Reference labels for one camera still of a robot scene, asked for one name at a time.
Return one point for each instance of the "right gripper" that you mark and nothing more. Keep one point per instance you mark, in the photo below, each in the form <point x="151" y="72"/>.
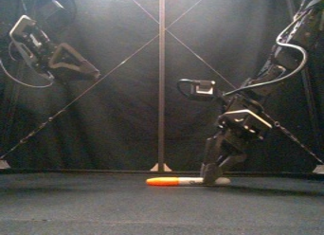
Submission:
<point x="247" y="122"/>

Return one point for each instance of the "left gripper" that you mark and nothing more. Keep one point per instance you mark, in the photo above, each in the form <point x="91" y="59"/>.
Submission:
<point x="29" y="39"/>

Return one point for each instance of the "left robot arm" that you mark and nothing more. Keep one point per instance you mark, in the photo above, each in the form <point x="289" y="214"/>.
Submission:
<point x="55" y="8"/>

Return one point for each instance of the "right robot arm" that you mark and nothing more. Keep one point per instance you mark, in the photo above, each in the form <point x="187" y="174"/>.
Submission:
<point x="269" y="76"/>

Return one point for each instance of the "grey marker pen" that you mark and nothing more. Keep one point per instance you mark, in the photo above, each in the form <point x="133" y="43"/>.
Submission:
<point x="168" y="181"/>

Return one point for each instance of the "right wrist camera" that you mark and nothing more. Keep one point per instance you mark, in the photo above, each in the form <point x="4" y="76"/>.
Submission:
<point x="204" y="88"/>

